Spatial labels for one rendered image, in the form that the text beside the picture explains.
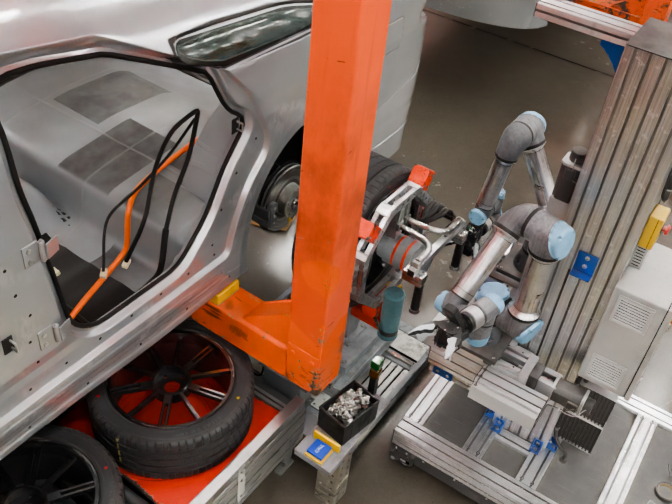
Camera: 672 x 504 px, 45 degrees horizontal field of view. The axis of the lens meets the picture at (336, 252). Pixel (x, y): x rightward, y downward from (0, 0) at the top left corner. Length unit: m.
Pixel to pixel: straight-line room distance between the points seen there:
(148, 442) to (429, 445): 1.19
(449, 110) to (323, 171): 3.65
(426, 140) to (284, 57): 2.84
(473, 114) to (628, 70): 3.57
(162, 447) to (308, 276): 0.85
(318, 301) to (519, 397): 0.84
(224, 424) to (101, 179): 1.12
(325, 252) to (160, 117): 1.34
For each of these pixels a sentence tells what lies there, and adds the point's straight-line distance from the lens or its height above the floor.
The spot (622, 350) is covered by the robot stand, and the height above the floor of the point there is 0.98.
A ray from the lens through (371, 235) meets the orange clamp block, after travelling 3.07.
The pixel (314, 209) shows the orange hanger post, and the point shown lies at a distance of 2.62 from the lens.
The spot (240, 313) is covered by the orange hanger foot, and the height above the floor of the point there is 0.68.
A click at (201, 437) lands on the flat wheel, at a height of 0.50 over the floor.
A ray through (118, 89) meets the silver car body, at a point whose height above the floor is 1.04.
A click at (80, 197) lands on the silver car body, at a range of 3.50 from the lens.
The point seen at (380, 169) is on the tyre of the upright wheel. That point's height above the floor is 1.18.
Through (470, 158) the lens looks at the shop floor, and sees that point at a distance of 5.60.
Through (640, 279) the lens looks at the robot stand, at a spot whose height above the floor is 1.23.
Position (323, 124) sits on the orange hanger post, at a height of 1.74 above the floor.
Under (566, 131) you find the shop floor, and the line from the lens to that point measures 6.17.
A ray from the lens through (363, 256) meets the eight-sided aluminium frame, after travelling 3.14.
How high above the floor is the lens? 3.03
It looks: 41 degrees down
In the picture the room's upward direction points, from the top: 7 degrees clockwise
